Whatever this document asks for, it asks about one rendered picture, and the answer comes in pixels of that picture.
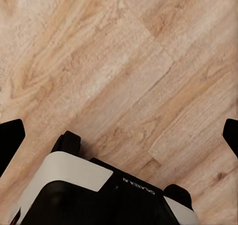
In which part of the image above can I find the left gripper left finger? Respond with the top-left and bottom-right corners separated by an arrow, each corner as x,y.
0,118 -> 25,177

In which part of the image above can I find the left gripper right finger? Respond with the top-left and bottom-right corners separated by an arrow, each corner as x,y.
223,118 -> 238,158

